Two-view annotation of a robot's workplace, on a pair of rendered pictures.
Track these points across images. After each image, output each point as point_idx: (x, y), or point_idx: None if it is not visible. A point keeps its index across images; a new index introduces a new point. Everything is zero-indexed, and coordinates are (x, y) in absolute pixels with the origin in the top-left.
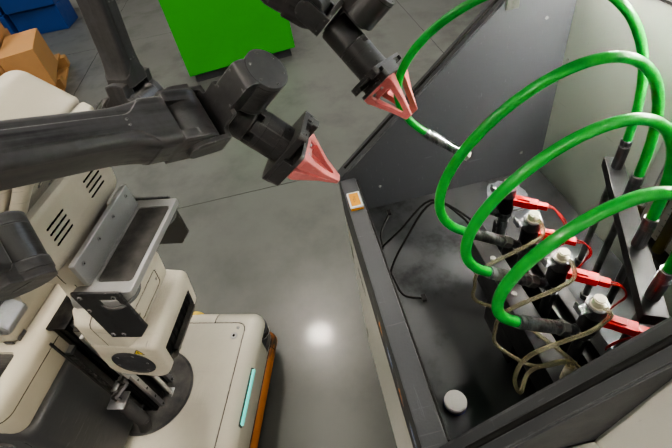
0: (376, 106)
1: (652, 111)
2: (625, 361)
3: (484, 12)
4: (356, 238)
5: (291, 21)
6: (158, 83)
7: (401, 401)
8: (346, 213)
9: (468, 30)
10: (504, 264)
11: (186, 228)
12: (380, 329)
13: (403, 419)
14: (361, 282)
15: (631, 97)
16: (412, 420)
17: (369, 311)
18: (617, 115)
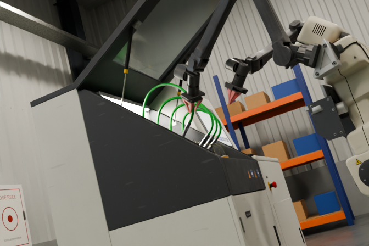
0: (200, 102)
1: (158, 122)
2: (209, 136)
3: (128, 109)
4: (235, 161)
5: (207, 62)
6: (272, 54)
7: (257, 180)
8: (230, 178)
9: (136, 113)
10: None
11: (316, 130)
12: (250, 177)
13: (262, 196)
14: (249, 223)
15: None
16: (253, 160)
17: (254, 223)
18: (181, 104)
